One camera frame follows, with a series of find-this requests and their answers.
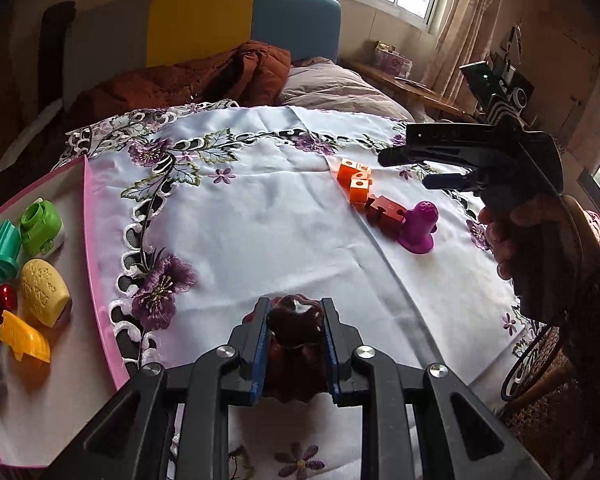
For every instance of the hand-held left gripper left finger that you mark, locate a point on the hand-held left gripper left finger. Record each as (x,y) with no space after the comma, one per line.
(260,345)

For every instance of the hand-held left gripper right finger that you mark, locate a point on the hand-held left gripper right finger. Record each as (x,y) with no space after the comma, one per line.
(332,345)

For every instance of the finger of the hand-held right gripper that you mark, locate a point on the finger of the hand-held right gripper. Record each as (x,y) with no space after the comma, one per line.
(450,181)
(430,156)

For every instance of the dark red flower-shaped mold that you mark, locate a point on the dark red flower-shaped mold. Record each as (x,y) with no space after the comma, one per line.
(295,330)

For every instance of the orange building block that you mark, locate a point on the orange building block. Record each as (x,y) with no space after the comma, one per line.
(357,180)

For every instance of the pink tray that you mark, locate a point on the pink tray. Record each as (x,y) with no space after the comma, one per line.
(80,360)

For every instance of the yellow embossed oval toy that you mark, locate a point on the yellow embossed oval toy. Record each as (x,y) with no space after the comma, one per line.
(42,290)

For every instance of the yellow plastic toy piece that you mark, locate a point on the yellow plastic toy piece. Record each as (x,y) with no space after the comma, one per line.
(25,340)

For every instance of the small red ball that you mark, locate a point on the small red ball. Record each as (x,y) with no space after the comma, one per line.
(5,299)

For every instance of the person's right forearm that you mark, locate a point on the person's right forearm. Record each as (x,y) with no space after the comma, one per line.
(587,250)

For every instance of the person's right hand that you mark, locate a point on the person's right hand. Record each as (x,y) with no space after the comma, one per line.
(500,240)

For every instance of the purple perforated toy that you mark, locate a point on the purple perforated toy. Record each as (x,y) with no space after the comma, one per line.
(420,225)

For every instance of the wooden desk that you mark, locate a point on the wooden desk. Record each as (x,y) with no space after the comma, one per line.
(420,92)

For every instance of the red building block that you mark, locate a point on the red building block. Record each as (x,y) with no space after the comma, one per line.
(385,212)

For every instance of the open booklet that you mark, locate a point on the open booklet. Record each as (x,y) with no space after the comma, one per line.
(410,80)

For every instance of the purple box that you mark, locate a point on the purple box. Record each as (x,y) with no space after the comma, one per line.
(397,63)

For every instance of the gold gift box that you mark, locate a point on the gold gift box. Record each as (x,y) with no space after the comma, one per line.
(385,47)

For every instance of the beige quilted pillow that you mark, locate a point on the beige quilted pillow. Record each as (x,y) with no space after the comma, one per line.
(330,87)

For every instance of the beige curtain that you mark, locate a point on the beige curtain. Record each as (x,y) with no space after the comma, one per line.
(460,35)

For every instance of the white floral embroidered tablecloth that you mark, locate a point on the white floral embroidered tablecloth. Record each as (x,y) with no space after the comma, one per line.
(260,210)

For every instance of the blue yellow grey headboard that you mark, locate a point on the blue yellow grey headboard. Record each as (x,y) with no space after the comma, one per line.
(290,20)

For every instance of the green plastic toy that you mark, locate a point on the green plastic toy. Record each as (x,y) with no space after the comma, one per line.
(40,225)

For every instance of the dark patterned clothing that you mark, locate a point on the dark patterned clothing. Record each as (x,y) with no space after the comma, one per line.
(580,410)

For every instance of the brown blanket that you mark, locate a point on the brown blanket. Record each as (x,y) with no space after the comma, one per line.
(180,85)

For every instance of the teal ribbed cylinder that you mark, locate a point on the teal ribbed cylinder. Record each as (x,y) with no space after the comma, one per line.
(2,255)

